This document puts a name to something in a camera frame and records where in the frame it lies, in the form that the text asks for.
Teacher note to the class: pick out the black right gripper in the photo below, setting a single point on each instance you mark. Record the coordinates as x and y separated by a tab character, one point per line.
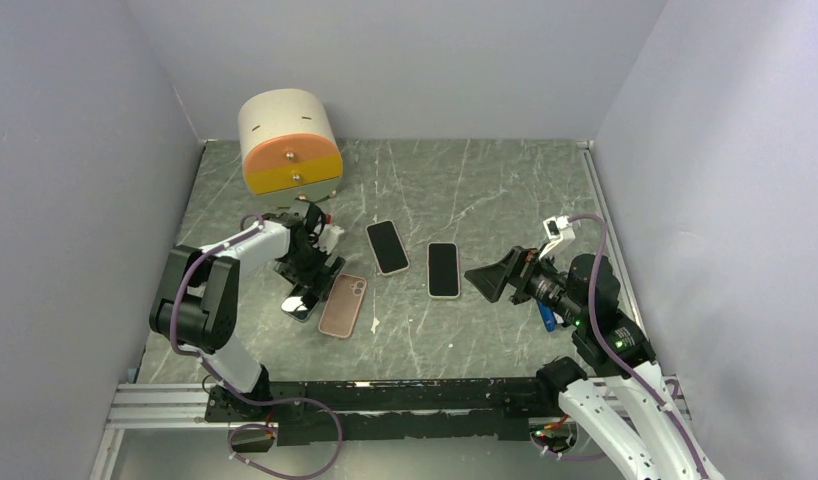
518	262

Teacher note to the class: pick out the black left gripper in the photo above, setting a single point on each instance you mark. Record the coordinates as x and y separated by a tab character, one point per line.
314	275

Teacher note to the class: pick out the black phone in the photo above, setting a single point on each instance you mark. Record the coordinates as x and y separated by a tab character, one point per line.
443	270
309	287
387	247

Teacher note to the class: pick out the pink phone case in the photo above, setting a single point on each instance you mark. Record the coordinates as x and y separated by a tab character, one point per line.
342	307

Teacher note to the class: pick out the black phone front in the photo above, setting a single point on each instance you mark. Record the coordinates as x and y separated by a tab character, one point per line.
387	247

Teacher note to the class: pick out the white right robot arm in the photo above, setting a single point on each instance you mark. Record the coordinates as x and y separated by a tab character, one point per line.
649	439

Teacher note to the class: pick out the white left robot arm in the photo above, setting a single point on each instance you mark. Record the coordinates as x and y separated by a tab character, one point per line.
197	301

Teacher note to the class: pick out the cream round drawer box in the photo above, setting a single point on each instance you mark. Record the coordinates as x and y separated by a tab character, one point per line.
288	149

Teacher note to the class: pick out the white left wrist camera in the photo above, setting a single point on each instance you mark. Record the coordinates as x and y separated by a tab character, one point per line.
329	238

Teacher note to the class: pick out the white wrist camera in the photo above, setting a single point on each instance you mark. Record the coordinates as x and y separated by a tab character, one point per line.
329	238
560	234

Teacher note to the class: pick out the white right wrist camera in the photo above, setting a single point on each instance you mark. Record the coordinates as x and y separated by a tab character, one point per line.
560	234

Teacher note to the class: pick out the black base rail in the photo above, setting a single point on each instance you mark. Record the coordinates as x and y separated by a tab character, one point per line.
505	408

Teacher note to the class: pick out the aluminium frame rail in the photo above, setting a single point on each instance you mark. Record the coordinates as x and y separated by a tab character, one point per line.
158	407

